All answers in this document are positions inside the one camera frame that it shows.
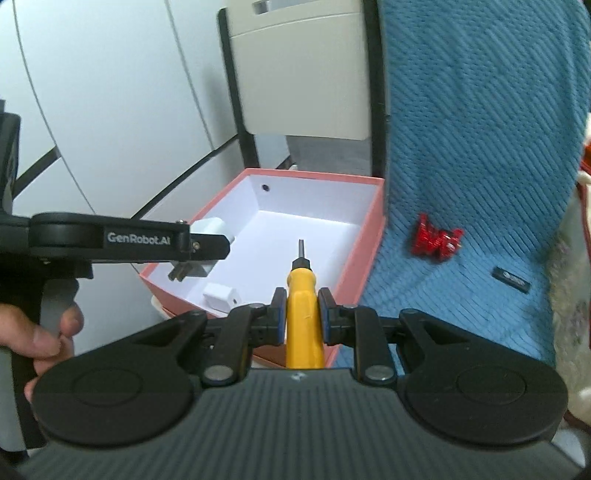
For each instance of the person's left hand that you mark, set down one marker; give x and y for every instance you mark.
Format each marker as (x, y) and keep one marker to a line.
(23, 332)

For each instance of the beige folding chair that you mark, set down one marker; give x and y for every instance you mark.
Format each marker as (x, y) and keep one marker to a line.
(300, 69)

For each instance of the pink cardboard box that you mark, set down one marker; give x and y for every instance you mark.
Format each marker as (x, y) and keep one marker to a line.
(364, 249)

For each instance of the blue textured chair cover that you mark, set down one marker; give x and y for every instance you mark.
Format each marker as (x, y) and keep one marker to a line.
(461, 115)

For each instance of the yellow screwdriver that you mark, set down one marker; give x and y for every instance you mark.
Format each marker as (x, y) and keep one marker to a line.
(302, 323)

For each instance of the red spiked hair clip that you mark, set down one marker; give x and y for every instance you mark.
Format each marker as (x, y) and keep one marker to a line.
(434, 240)

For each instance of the black memory stick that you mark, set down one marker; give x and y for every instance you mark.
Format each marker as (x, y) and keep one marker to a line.
(510, 278)

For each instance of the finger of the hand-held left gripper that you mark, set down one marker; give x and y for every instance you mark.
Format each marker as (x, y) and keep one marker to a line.
(210, 248)

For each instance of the white charger plug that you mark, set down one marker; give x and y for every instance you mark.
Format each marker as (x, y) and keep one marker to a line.
(210, 227)
(219, 297)

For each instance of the cream red black blanket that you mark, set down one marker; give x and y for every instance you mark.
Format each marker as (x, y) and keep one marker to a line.
(572, 277)

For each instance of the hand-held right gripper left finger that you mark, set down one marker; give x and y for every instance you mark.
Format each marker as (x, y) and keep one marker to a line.
(278, 318)

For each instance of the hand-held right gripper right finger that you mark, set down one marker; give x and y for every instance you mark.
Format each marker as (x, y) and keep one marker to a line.
(325, 318)

